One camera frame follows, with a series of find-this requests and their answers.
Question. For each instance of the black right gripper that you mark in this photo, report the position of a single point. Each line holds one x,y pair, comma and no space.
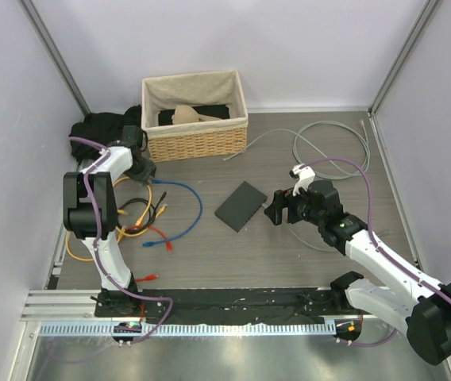
282,200

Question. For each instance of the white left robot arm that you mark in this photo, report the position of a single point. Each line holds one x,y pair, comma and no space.
91,212

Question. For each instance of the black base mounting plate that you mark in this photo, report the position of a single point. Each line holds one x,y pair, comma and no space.
271,306

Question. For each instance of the aluminium front rail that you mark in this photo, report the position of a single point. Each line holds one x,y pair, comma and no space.
71,314

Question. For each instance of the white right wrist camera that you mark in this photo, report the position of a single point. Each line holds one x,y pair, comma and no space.
304,176

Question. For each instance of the black cloth pile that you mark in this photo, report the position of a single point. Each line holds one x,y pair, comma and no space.
102,128

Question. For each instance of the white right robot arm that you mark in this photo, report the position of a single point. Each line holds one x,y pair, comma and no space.
415,304

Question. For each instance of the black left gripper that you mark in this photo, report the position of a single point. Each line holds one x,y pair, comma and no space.
149,170

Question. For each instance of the wicker basket with liner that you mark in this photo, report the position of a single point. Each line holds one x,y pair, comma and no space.
195,140

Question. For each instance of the beige object in basket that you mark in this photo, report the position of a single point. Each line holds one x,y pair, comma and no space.
186,115

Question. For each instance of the black network switch box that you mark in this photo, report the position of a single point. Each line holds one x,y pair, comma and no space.
240,206

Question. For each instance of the black cloth in basket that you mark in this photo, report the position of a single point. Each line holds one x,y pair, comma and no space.
222,111

